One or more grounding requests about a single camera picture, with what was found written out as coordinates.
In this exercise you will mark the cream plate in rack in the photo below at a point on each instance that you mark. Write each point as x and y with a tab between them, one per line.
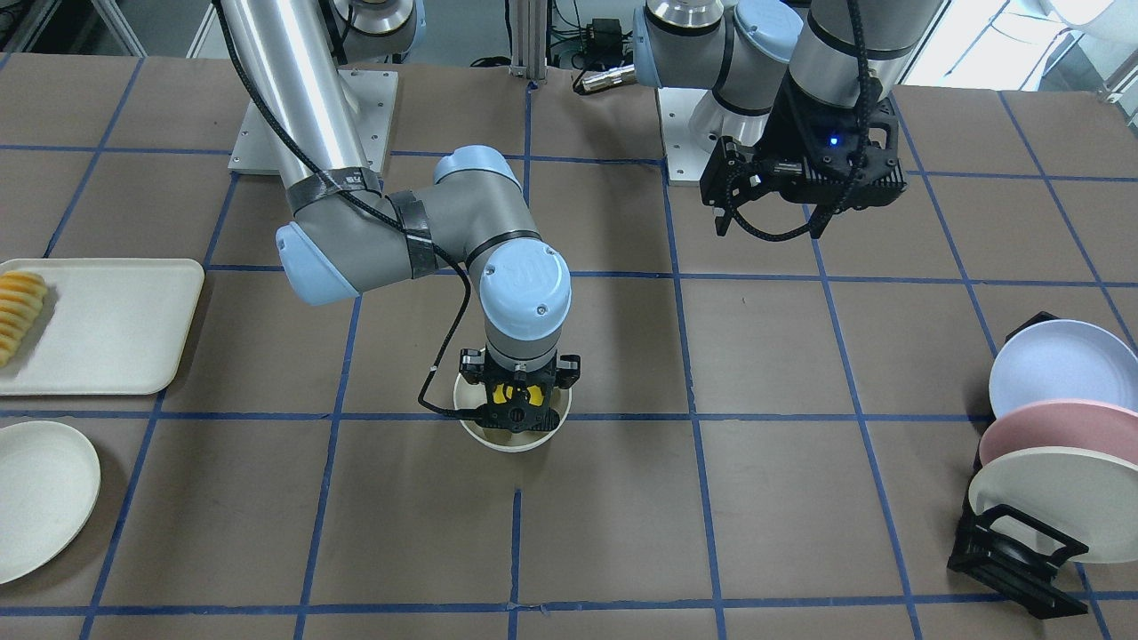
1090	496

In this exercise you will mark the sliced bread loaf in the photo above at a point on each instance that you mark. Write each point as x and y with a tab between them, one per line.
22	300

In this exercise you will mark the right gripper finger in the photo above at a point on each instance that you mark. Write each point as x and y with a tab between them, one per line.
472	366
568	370

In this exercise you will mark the cream round plate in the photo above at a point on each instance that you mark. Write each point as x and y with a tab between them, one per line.
50	482

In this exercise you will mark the black dish rack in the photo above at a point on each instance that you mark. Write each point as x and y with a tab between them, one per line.
1012	568

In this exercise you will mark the aluminium frame post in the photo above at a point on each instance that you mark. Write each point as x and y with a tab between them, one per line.
528	39

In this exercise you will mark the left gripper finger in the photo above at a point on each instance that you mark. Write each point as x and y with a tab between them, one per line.
729	161

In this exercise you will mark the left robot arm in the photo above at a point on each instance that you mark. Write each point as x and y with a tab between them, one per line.
823	82

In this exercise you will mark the pink plate in rack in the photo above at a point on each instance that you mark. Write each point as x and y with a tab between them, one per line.
1066	422

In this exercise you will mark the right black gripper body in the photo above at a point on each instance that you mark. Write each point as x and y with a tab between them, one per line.
472	367

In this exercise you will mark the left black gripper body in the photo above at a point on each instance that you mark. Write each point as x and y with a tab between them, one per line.
780	132

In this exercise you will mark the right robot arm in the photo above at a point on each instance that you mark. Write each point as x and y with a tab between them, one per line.
347	237

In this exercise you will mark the yellow lemon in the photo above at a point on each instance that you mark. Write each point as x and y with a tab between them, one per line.
534	395

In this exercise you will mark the white ceramic bowl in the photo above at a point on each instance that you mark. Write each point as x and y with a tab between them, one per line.
468	396

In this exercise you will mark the cream rectangular tray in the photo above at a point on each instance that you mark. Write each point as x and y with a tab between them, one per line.
110	327

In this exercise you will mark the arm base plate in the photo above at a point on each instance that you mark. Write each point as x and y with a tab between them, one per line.
691	120
368	96

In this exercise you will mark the light blue plate in rack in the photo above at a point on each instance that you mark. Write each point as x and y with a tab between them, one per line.
1059	359

